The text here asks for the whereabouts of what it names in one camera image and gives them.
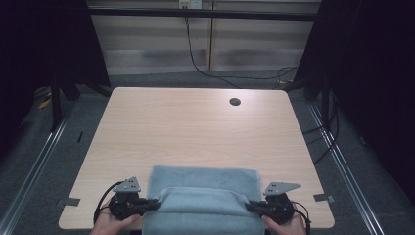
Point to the small black stick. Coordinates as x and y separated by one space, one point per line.
80 137

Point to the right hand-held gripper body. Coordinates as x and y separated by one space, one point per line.
280 209

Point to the black horizontal bar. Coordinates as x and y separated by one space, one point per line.
202 13

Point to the person's left hand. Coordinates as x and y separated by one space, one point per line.
111 226

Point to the round black table grommet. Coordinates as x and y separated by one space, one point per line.
235 101

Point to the grey tape strip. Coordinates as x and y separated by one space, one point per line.
71 201
324 197

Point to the white wall outlet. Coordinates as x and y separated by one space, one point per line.
191 4

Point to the grey-blue towel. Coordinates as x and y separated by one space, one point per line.
202 212

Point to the black metal stand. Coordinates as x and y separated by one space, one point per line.
56 107
325 104

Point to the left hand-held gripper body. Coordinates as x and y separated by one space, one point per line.
125 205

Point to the black curtain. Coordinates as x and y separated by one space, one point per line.
39 49
375 81

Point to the yellow object on floor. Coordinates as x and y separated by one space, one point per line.
44 103

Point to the person's right hand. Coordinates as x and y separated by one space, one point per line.
288 228

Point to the metal floor rail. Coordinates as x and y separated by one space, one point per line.
32 169
349 173

